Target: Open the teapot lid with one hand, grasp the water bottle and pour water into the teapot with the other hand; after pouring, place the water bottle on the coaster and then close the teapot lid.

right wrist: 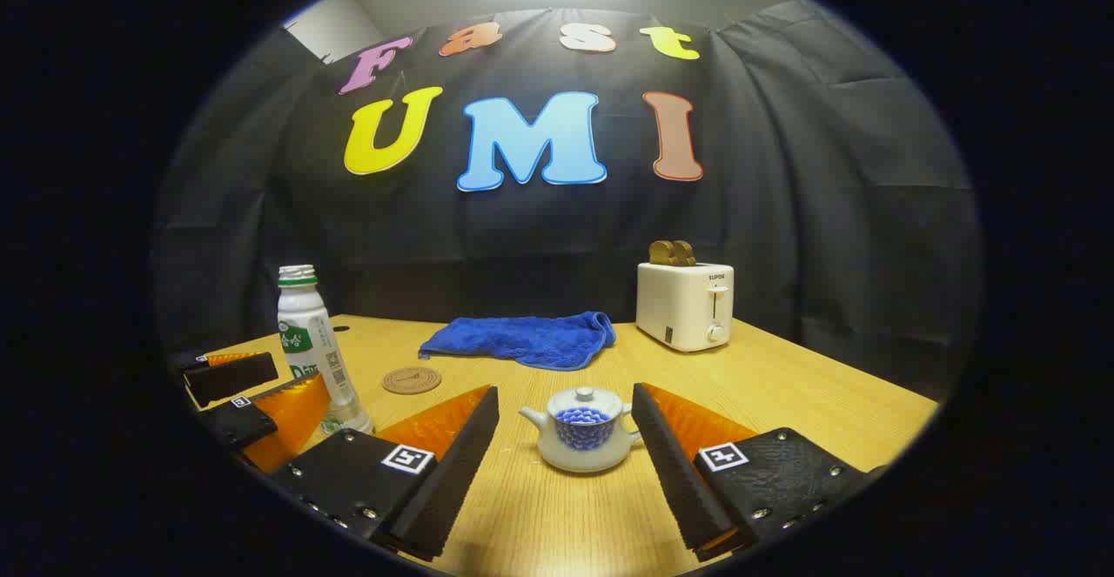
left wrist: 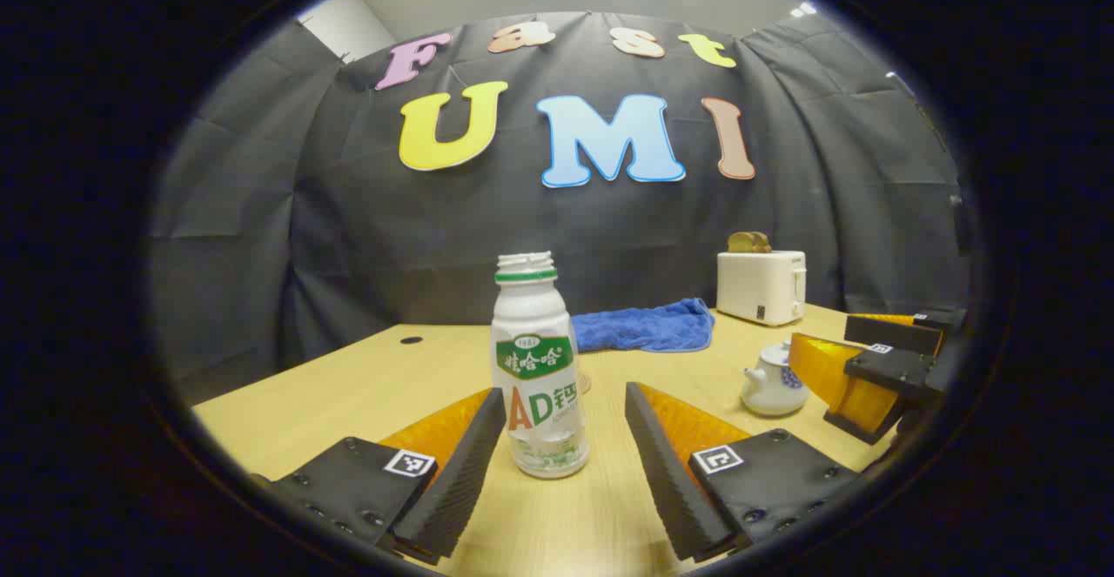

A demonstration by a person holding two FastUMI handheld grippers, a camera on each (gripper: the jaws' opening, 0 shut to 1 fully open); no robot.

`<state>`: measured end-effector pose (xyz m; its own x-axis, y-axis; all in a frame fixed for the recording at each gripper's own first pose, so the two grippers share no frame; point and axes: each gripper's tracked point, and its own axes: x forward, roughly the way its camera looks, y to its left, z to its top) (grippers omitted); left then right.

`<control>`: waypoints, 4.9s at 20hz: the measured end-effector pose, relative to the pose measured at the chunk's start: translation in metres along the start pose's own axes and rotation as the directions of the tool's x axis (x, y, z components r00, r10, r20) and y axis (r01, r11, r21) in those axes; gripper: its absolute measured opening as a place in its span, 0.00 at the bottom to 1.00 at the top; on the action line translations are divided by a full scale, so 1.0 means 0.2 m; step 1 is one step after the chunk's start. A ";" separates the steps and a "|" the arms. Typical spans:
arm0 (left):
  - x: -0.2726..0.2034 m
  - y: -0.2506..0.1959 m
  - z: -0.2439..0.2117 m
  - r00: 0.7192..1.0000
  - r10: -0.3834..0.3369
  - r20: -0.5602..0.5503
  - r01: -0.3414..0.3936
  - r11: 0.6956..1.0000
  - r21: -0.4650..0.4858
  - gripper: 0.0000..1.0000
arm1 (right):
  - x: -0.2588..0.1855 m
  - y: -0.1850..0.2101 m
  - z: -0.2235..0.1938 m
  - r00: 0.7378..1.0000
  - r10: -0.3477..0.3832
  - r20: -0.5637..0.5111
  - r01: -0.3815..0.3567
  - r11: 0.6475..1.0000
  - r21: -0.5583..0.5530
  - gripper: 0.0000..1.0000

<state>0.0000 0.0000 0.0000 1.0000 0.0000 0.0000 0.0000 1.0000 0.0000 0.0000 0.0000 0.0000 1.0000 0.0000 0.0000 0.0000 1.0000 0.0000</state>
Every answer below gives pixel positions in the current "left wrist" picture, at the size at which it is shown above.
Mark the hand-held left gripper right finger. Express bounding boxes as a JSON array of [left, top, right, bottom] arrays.
[[625, 381, 862, 563]]

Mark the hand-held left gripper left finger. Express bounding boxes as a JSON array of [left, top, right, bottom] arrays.
[[252, 388, 507, 565]]

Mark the white blue-patterned teacup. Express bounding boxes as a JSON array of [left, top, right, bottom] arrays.
[[742, 358, 810, 417]]

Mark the white plastic water bottle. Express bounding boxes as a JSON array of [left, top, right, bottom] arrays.
[[490, 252, 590, 480]]

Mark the white toaster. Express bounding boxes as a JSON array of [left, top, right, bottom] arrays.
[[716, 251, 807, 327]]

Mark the blue towel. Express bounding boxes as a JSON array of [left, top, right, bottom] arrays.
[[570, 299, 716, 353]]

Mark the black backdrop cloth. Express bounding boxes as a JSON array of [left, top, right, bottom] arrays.
[[148, 11, 971, 386]]

